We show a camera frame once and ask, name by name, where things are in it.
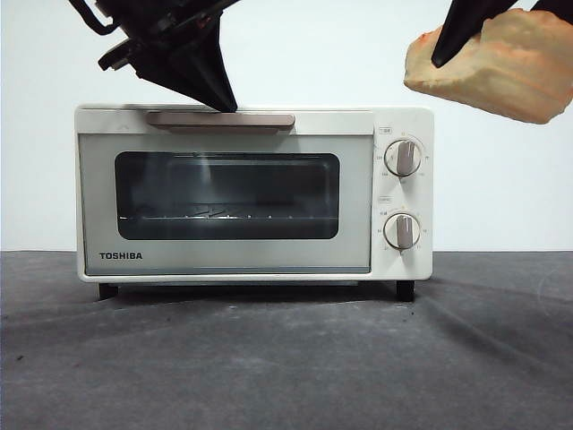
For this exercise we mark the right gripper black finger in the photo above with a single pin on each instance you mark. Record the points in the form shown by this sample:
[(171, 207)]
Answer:
[(557, 3), (461, 27)]

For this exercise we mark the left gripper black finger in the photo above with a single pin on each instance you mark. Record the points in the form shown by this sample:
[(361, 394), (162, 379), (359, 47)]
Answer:
[(212, 67), (165, 67)]

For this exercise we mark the golden brown bread loaf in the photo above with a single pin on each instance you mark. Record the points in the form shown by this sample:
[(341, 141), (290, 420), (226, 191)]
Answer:
[(501, 76)]

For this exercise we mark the oven door with glass window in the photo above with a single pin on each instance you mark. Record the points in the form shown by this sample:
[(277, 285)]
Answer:
[(224, 257)]

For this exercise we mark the cream Toshiba toaster oven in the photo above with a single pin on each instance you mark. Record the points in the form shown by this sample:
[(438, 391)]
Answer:
[(403, 121)]

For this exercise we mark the cream oven control knob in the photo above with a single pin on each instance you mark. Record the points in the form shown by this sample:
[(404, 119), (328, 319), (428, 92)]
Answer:
[(403, 231), (403, 157)]

